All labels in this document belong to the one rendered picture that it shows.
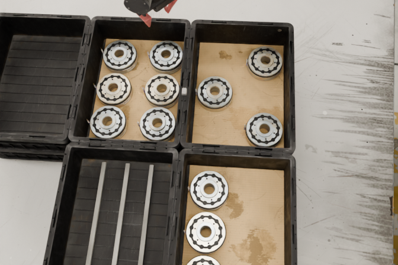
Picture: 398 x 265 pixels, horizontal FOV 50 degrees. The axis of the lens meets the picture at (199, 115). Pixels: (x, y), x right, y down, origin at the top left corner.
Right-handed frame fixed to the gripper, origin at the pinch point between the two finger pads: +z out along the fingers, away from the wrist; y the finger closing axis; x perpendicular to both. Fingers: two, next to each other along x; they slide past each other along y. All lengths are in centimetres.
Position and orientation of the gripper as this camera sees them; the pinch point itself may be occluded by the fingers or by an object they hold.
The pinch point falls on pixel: (157, 16)
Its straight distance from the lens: 115.0
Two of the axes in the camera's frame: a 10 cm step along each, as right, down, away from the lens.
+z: 0.5, 3.9, 9.2
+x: -6.5, -6.9, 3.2
